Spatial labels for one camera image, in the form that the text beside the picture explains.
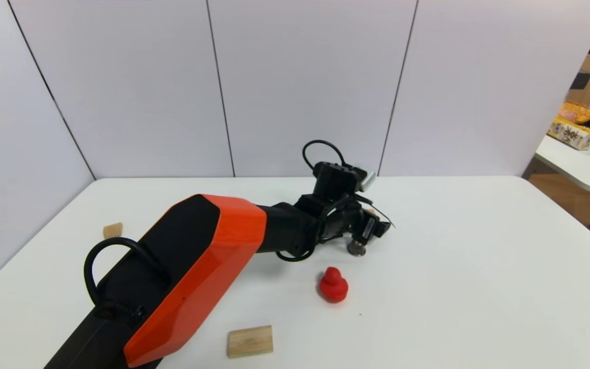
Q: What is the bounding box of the orange woven basket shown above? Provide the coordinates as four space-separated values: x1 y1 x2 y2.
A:
557 101 590 124

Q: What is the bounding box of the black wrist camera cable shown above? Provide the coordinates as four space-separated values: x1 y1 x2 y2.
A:
302 139 347 169

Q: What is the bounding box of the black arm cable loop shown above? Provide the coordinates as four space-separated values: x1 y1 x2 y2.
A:
83 236 173 322

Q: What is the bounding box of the red rubber duck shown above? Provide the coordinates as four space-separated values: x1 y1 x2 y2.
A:
319 266 349 303

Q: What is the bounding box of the large rectangular wooden block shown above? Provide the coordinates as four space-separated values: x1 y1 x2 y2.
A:
227 325 274 358

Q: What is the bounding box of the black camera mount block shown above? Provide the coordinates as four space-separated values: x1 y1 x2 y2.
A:
313 161 363 199

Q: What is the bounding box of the printed cardboard box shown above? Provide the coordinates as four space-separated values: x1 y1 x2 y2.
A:
547 117 590 151

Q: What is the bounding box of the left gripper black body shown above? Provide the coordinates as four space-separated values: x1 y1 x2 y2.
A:
344 207 381 245

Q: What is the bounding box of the white side table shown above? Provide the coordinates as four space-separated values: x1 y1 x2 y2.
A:
535 133 590 196

